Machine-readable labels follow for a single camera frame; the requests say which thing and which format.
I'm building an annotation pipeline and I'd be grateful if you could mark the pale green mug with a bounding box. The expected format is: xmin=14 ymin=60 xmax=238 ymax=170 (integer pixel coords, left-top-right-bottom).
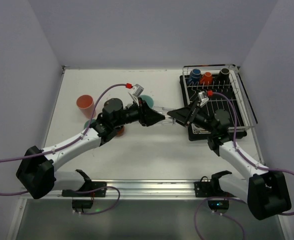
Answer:
xmin=83 ymin=119 xmax=96 ymax=129
xmin=139 ymin=94 xmax=154 ymax=109

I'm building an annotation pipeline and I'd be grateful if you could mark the clear glass cup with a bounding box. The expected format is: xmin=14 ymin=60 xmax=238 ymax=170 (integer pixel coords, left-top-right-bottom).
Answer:
xmin=153 ymin=106 xmax=176 ymax=126

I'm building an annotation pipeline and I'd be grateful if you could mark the orange cup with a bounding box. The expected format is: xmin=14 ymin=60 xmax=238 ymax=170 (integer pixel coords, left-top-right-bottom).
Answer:
xmin=199 ymin=72 xmax=213 ymax=86

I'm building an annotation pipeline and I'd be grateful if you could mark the blue cup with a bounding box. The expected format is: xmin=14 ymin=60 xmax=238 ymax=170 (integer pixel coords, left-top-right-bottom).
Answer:
xmin=188 ymin=68 xmax=202 ymax=84

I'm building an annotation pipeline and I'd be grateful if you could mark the red glazed round cup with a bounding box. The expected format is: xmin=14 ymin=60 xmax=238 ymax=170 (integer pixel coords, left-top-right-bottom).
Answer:
xmin=116 ymin=126 xmax=125 ymax=137

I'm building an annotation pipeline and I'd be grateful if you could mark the black cup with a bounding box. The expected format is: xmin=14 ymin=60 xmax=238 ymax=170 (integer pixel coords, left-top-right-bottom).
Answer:
xmin=216 ymin=67 xmax=230 ymax=83

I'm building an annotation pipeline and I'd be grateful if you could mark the pink plastic cup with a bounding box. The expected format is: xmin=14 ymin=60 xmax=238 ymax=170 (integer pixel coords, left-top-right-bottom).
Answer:
xmin=76 ymin=94 xmax=95 ymax=119

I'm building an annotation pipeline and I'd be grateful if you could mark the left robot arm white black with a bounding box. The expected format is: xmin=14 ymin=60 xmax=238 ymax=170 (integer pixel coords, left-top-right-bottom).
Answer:
xmin=16 ymin=98 xmax=165 ymax=200

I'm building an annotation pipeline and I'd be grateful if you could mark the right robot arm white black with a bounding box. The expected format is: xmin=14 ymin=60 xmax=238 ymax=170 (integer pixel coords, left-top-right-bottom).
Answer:
xmin=167 ymin=104 xmax=292 ymax=220

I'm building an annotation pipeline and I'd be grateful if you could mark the black drip tray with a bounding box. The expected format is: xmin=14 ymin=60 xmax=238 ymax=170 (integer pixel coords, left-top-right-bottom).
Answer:
xmin=179 ymin=75 xmax=248 ymax=139

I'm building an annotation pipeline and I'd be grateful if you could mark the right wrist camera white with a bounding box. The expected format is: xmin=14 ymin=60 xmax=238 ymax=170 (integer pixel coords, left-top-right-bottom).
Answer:
xmin=197 ymin=90 xmax=214 ymax=108

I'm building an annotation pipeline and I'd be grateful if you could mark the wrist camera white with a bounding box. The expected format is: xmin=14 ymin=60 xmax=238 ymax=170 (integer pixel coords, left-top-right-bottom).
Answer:
xmin=197 ymin=90 xmax=214 ymax=108
xmin=125 ymin=83 xmax=144 ymax=104

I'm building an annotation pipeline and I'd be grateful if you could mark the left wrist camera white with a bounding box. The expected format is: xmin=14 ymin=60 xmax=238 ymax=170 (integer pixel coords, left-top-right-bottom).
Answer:
xmin=125 ymin=83 xmax=144 ymax=104

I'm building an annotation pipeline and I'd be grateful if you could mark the wire dish rack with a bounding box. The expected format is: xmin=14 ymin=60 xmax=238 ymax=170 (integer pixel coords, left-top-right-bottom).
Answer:
xmin=179 ymin=64 xmax=257 ymax=132

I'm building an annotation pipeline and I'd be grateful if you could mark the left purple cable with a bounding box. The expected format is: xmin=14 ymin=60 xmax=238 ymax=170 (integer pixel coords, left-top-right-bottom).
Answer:
xmin=0 ymin=83 xmax=122 ymax=216

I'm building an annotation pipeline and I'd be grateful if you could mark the aluminium mounting rail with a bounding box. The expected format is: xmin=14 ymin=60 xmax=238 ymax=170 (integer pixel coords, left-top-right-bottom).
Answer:
xmin=19 ymin=177 xmax=283 ymax=200

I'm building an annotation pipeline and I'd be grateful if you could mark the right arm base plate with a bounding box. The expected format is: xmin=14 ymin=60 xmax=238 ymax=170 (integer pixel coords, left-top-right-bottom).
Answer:
xmin=193 ymin=176 xmax=228 ymax=198

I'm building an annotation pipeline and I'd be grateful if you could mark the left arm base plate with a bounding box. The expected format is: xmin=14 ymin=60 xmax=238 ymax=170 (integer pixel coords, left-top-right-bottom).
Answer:
xmin=62 ymin=181 xmax=107 ymax=198

